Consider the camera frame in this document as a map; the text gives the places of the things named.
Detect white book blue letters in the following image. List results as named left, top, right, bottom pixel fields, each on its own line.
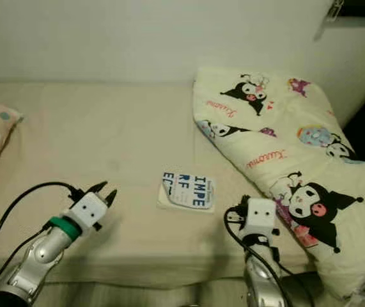
left=157, top=171, right=216, bottom=214

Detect cream cartoon print blanket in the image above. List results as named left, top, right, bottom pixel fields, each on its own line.
left=193, top=66, right=365, bottom=301

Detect bed with beige sheet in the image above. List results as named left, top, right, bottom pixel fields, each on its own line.
left=0, top=82, right=365, bottom=285

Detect metal window latch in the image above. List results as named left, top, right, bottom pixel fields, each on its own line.
left=328, top=0, right=346, bottom=21

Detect dark window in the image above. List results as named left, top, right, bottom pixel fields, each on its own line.
left=336, top=0, right=365, bottom=17

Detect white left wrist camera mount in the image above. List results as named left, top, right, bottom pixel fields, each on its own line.
left=64, top=192, right=107, bottom=232

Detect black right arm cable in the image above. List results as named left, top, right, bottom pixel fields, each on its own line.
left=223, top=195, right=314, bottom=307

